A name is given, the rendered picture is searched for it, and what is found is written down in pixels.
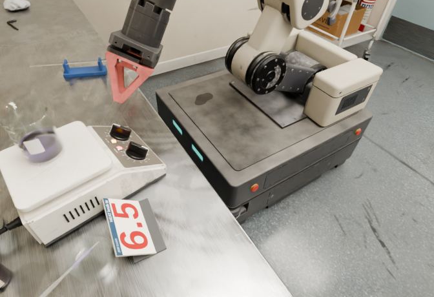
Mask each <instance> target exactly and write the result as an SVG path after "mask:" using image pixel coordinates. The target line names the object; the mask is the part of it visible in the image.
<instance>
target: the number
mask: <svg viewBox="0 0 434 297"><path fill-rule="evenodd" d="M109 203H110V208H111V211H112V215H113V218H114V223H115V226H116V230H117V233H118V238H119V242H120V245H121V250H122V253H126V252H146V251H152V249H151V246H150V243H149V240H148V237H147V234H146V232H145V228H144V226H143V222H142V220H141V216H140V213H139V211H138V208H137V205H136V202H131V201H117V200H109Z"/></svg>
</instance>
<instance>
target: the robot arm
mask: <svg viewBox="0 0 434 297"><path fill-rule="evenodd" d="M175 3H176V0H131V2H130V5H129V9H128V12H127V15H126V18H125V22H124V24H123V28H122V30H118V31H115V32H111V34H110V38H109V41H108V42H109V43H110V44H111V45H109V46H108V47H107V51H106V54H105V55H106V59H107V65H108V72H109V76H110V82H111V87H112V96H113V100H114V101H115V102H118V103H121V104H122V103H124V102H125V101H126V100H127V99H128V98H129V96H130V95H131V94H132V93H133V92H134V91H135V90H136V89H137V88H138V87H139V86H140V85H141V84H142V83H143V82H144V81H145V80H146V79H147V78H148V77H149V76H150V75H151V74H152V73H153V71H154V68H155V67H156V65H157V64H158V61H159V58H160V55H161V50H162V48H163V45H161V44H160V43H161V40H162V38H163V35H164V33H165V29H166V27H167V24H168V22H169V17H170V14H171V13H170V12H168V11H166V9H168V10H170V11H173V8H174V5H175ZM124 67H126V68H129V69H131V70H133V71H135V72H136V73H137V74H139V75H138V76H137V78H136V79H135V80H134V81H133V82H132V83H131V84H130V85H129V86H128V87H125V84H124Z"/></svg>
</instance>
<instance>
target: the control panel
mask: <svg viewBox="0 0 434 297"><path fill-rule="evenodd" d="M92 128H93V129H94V130H95V132H96V133H97V134H98V136H99V137H100V138H101V139H102V140H103V142H104V143H105V144H106V146H107V147H108V148H109V149H110V150H111V152H112V153H113V154H114V155H115V157H116V158H117V159H118V160H119V162H120V163H121V164H122V165H123V166H124V167H125V168H131V167H141V166H147V165H158V164H163V162H162V161H161V160H160V159H159V158H158V157H157V156H156V155H155V153H153V151H151V149H150V148H148V146H146V144H145V143H144V142H143V141H142V140H141V139H140V138H139V137H138V136H137V135H136V134H135V133H134V131H133V130H132V131H131V133H130V137H129V139H128V140H126V141H120V140H117V139H115V140H116V142H115V143H114V142H112V141H111V140H112V139H114V138H113V137H112V136H111V135H110V131H111V127H92ZM127 128H129V129H131V128H130V127H127ZM130 141H133V142H135V143H138V144H140V145H143V146H144V147H147V148H148V149H149V151H148V154H147V156H146V158H145V159H143V160H136V159H132V158H130V157H128V156H127V154H126V150H127V147H128V145H129V142H130ZM117 147H122V149H118V148H117Z"/></svg>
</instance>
